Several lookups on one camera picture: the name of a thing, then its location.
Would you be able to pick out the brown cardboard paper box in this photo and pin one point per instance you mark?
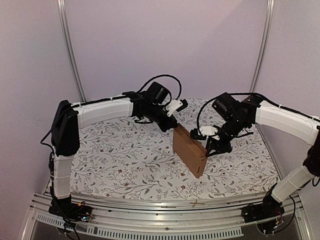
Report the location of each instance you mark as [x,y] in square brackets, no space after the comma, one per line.
[190,151]

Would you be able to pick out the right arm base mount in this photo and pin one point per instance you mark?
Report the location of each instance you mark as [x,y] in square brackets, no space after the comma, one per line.
[269,208]

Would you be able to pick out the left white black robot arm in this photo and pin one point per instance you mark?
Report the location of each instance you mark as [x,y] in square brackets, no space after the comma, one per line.
[70,118]

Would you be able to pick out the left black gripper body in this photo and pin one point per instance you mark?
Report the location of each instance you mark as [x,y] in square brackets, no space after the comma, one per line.
[154,115]

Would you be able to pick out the aluminium frame post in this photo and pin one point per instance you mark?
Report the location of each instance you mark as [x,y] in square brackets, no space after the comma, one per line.
[263,44]
[62,12]

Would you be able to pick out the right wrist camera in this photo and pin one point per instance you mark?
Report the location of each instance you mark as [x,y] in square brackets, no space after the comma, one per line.
[204,132]

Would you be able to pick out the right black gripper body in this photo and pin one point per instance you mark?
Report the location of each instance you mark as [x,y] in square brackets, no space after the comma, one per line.
[220,139]

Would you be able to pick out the aluminium front rail base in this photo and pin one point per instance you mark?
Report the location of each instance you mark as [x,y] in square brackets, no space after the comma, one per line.
[204,219]

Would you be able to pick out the left aluminium frame post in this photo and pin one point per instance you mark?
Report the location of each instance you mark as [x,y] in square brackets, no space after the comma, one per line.
[62,12]

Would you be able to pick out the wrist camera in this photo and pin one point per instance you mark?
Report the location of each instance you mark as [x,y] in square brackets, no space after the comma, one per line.
[176,105]
[204,132]

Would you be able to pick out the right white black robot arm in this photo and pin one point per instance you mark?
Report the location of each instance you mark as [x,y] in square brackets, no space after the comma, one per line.
[256,109]

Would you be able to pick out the right aluminium frame post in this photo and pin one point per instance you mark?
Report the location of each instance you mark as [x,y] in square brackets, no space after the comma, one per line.
[263,44]

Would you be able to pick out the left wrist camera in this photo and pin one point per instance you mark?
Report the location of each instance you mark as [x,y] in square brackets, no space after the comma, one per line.
[176,105]

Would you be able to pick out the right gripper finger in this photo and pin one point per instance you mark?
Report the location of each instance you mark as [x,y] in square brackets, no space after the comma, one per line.
[208,148]
[212,152]

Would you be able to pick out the floral patterned table cloth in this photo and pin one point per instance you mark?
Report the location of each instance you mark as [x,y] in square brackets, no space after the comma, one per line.
[119,158]

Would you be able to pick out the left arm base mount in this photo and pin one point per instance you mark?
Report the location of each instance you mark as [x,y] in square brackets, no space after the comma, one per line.
[76,212]

